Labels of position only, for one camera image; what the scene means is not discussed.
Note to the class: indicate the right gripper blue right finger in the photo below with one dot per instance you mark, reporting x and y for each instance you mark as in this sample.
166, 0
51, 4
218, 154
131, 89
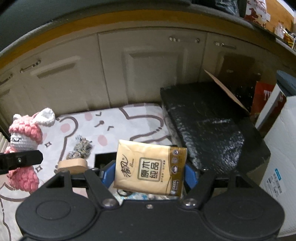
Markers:
191, 176

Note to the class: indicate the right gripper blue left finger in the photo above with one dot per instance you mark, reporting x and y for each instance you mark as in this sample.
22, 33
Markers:
107, 174

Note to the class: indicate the pink white crochet bunny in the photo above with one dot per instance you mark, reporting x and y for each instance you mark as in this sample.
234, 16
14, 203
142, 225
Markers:
26, 135

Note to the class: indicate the tan tissue packet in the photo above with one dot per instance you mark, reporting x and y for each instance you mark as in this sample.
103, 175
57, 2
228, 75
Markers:
149, 168

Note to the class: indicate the black storage box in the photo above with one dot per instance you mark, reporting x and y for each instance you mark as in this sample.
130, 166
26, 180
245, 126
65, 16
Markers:
102, 160

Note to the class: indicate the wooden base twine tree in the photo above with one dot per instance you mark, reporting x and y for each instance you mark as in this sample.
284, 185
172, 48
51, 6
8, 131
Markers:
76, 160

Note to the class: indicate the cartoon bear print mat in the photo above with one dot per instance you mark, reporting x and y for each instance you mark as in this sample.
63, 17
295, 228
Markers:
142, 122

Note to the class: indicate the white cardboard box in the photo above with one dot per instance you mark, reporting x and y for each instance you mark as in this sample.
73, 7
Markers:
279, 178

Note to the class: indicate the brown cardboard flap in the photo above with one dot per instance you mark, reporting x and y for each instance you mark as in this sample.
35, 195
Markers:
226, 90

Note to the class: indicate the cream cabinet middle door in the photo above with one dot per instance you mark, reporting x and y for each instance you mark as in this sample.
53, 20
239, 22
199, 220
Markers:
67, 78

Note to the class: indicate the cream cabinet door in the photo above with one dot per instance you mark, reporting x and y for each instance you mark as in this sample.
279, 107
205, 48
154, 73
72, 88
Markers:
67, 78
137, 63

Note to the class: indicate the red printed bag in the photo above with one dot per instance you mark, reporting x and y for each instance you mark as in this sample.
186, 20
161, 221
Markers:
261, 96

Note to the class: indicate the cream cabinet right door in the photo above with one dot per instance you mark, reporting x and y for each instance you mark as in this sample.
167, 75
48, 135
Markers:
137, 63

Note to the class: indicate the wooden edged desk top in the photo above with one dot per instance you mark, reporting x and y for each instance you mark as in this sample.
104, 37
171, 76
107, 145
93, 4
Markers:
25, 25

